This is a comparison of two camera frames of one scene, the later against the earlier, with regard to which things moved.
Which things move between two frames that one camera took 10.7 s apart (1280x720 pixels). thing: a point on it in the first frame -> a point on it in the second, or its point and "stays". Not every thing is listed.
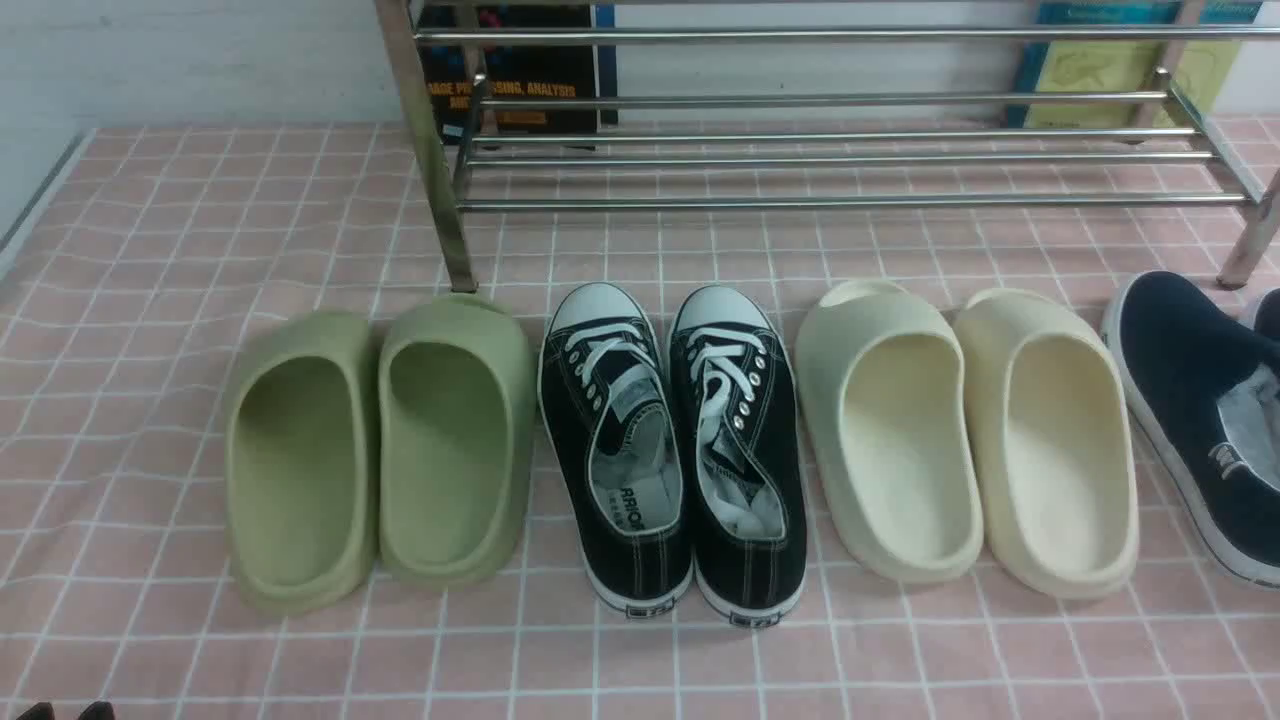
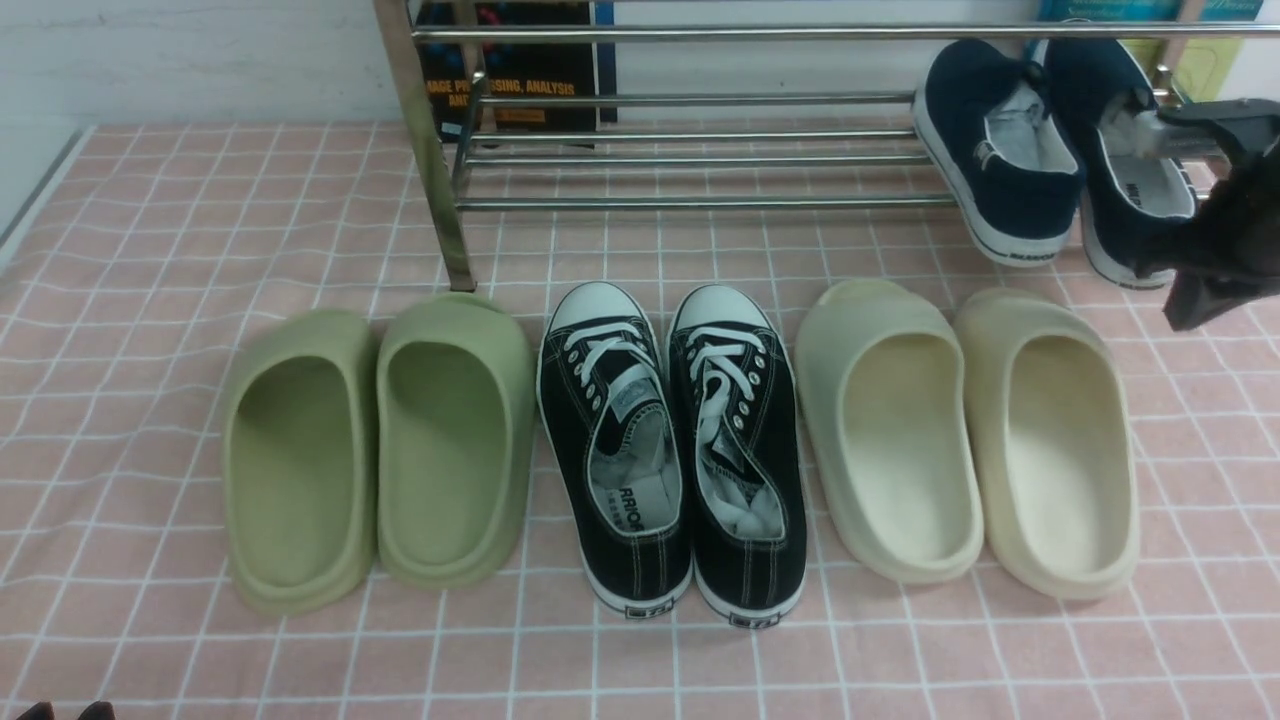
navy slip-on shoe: (1208, 384) -> (1004, 157)
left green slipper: (301, 463) stays
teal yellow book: (1122, 65) stays
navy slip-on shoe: (1267, 318) -> (1132, 200)
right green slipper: (456, 440) stays
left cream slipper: (885, 392) stays
